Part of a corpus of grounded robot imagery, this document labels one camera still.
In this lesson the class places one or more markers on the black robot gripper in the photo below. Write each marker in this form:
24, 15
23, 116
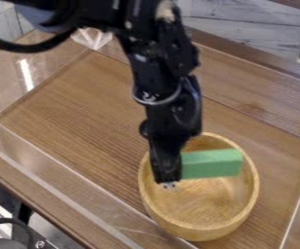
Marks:
173, 121

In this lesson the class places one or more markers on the green rectangular block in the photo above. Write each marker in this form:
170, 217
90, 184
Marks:
210, 163

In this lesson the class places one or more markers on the brown wooden bowl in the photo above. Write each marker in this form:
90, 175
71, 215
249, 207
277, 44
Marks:
201, 209

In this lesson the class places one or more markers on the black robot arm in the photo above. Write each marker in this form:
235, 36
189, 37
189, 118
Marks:
162, 56

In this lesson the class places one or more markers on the black metal table leg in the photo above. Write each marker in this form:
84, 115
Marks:
22, 213

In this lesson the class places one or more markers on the clear acrylic front wall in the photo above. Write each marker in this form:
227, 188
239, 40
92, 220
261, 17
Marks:
79, 207

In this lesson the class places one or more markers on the clear acrylic corner bracket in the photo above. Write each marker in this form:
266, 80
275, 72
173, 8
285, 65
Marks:
91, 38

